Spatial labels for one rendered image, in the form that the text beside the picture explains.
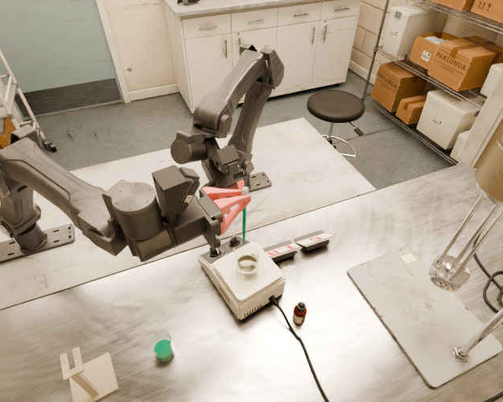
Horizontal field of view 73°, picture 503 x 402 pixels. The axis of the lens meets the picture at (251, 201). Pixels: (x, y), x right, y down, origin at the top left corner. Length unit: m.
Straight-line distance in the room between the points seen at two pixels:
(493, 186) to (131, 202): 0.50
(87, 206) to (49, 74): 3.03
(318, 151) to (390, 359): 0.73
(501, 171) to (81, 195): 0.61
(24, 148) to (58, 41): 2.82
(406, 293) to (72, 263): 0.84
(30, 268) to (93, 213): 0.51
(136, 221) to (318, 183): 0.76
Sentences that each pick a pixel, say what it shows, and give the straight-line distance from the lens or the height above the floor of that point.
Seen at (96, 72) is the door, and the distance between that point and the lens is 3.55.
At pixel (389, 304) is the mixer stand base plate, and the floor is 0.91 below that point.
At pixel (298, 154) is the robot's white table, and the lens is 1.24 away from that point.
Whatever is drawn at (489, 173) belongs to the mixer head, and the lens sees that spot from 0.59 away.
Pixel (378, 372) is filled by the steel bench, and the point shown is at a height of 0.90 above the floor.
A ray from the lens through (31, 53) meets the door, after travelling 3.51.
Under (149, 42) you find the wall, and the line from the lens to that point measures 3.52.
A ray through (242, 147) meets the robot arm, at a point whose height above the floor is 1.07.
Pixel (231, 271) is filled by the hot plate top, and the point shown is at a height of 0.99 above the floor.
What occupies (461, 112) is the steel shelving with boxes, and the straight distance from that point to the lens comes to 2.78.
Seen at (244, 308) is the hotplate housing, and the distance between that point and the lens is 0.76.
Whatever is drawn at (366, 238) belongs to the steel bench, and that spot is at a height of 0.90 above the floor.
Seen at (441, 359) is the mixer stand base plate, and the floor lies 0.91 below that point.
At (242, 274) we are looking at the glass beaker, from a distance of 0.73.
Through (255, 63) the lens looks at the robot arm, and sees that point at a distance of 0.91.
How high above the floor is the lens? 1.63
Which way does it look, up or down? 44 degrees down
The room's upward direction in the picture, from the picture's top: straight up
